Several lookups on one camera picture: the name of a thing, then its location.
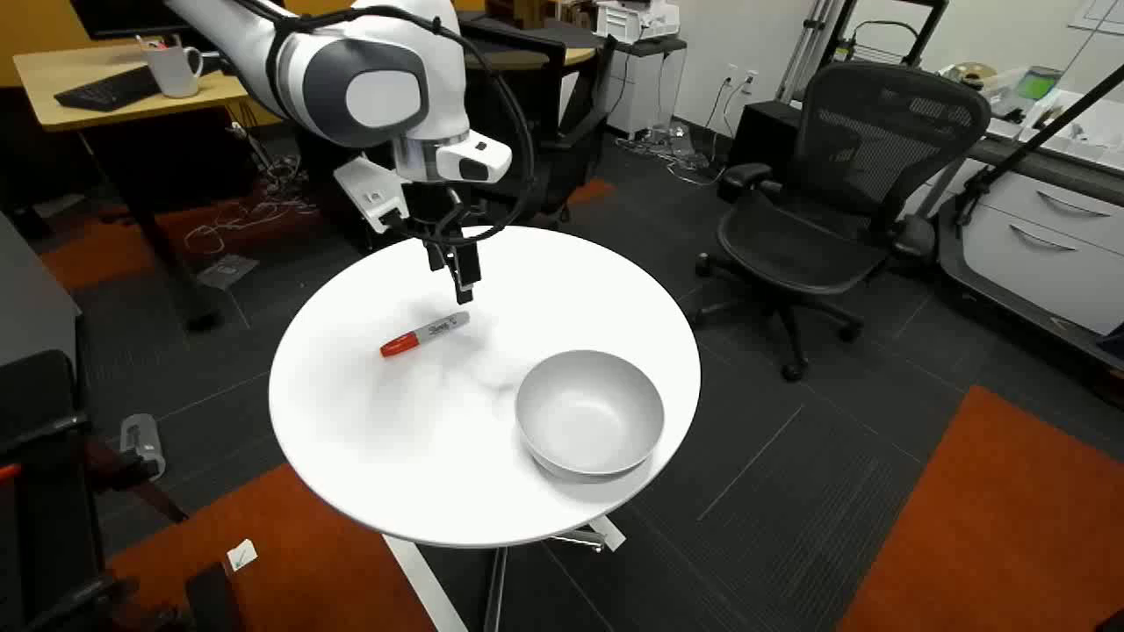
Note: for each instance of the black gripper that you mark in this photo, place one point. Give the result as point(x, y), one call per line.
point(437, 211)

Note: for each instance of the red capped marker pen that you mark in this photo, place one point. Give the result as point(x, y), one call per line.
point(423, 334)

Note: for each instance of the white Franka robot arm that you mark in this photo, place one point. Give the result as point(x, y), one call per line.
point(353, 83)

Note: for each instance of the grey round bowl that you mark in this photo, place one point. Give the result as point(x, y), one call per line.
point(588, 409)

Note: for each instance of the white storage unit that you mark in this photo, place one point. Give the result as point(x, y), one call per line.
point(635, 72)

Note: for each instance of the white mug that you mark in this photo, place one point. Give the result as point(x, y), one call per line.
point(176, 68)

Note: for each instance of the black floor box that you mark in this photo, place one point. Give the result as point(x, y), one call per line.
point(775, 135)

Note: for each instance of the small white floor tag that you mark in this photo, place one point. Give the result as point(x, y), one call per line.
point(238, 556)

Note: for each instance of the black keyboard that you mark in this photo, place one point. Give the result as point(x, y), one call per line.
point(105, 87)

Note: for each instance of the light wooden desk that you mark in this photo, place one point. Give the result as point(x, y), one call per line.
point(93, 100)

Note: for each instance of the black mesh office chair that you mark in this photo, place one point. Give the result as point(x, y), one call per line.
point(845, 196)

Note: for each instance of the black computer monitor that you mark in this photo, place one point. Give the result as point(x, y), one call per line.
point(118, 13)

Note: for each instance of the black equipment cart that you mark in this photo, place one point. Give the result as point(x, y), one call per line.
point(41, 469)

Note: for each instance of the white drawer cabinet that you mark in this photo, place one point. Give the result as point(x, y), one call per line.
point(1042, 251)

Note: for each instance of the black slanted tripod pole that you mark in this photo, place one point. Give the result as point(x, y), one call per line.
point(1030, 135)

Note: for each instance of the green topped device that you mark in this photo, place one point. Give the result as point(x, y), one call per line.
point(1037, 83)

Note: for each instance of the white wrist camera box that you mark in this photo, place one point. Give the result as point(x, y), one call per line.
point(372, 193)

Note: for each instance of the white table base frame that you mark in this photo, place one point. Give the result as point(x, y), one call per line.
point(423, 580)

